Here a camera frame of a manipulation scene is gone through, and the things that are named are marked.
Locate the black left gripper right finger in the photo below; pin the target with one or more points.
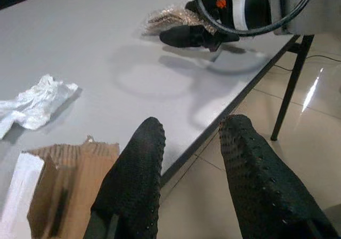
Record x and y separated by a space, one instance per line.
261 185

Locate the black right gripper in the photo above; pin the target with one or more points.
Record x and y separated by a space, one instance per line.
223 12

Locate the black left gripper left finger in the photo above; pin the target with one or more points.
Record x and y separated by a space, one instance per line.
133 180

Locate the bubble wrap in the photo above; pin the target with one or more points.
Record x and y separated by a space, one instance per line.
163 17

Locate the torn brown cardboard piece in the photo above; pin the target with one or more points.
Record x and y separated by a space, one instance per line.
88 169

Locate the black metal table leg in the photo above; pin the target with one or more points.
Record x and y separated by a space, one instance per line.
291 89

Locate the crumpled white plastic wrapper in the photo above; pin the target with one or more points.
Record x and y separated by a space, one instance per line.
34 105

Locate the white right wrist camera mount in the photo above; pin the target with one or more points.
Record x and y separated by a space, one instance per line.
239 7

